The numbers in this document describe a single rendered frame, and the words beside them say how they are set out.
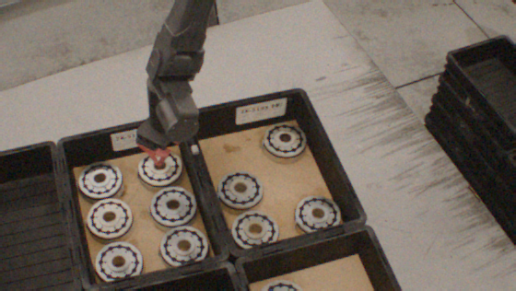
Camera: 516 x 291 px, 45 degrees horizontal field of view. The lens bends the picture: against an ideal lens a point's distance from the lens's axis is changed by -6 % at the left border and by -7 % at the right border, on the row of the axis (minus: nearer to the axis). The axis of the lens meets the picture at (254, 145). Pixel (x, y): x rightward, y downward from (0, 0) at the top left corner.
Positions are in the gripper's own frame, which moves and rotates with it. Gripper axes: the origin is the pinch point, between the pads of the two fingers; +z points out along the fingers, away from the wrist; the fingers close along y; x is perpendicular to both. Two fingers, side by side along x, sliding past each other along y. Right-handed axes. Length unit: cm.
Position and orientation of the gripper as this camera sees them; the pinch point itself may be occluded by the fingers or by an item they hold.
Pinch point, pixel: (167, 151)
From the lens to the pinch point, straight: 128.7
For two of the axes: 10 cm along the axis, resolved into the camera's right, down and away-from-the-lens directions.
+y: 4.8, -6.7, 5.7
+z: -0.6, 6.2, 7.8
